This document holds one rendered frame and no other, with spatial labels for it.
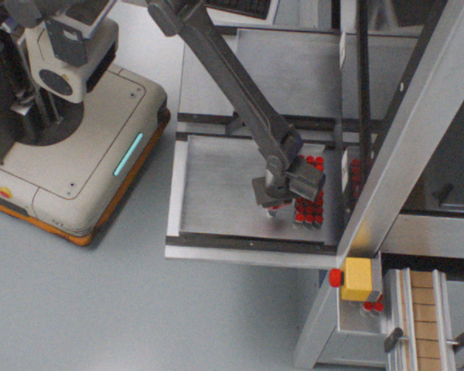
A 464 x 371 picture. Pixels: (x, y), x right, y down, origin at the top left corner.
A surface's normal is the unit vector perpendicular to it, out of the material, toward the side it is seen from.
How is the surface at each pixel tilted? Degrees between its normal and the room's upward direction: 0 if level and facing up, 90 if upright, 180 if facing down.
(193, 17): 44
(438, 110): 90
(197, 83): 0
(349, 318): 0
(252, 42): 0
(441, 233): 90
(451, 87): 90
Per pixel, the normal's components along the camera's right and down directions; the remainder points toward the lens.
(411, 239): -0.04, 0.89
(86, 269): 0.04, -0.46
